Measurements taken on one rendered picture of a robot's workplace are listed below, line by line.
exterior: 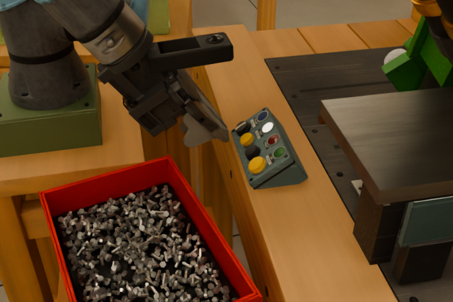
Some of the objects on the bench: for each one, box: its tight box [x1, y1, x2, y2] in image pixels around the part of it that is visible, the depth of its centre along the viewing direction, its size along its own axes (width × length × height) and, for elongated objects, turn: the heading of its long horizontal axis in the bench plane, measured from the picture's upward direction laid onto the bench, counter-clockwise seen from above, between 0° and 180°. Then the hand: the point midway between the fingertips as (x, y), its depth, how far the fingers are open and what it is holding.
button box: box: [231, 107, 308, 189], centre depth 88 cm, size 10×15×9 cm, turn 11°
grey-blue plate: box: [392, 196, 453, 285], centre depth 64 cm, size 10×2×14 cm, turn 101°
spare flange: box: [351, 179, 363, 199], centre depth 82 cm, size 6×4×1 cm
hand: (226, 132), depth 77 cm, fingers closed
